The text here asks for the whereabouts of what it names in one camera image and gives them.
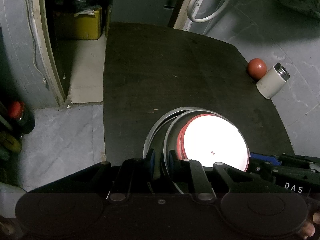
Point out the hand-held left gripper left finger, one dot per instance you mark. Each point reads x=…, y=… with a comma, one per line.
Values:
x=151, y=161

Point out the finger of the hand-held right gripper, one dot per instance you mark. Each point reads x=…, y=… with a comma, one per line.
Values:
x=262, y=171
x=263, y=158

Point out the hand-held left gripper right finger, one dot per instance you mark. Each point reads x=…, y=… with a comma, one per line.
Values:
x=173, y=161

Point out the small steel plate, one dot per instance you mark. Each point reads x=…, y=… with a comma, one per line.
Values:
x=156, y=140

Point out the steel bowl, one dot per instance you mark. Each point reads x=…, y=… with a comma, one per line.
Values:
x=173, y=133

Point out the person's right hand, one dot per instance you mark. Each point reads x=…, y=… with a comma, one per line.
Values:
x=308, y=230

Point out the white thermos cup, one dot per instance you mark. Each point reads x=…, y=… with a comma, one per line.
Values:
x=270, y=85

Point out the red ball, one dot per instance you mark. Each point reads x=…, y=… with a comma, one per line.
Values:
x=256, y=68

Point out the dark bottle with red cap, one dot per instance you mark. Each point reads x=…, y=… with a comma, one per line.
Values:
x=21, y=120

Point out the yellow plastic item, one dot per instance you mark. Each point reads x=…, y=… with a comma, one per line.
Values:
x=11, y=143

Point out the peeling white door jamb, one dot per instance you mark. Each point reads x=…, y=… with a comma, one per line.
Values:
x=182, y=17

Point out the white plastic container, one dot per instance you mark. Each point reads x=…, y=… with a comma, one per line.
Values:
x=11, y=200

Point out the yellow box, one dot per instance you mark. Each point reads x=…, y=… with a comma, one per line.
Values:
x=80, y=27

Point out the dark cabinet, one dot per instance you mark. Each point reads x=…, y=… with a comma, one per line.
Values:
x=140, y=2

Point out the pale door frame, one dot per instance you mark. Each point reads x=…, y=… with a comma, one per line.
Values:
x=47, y=55

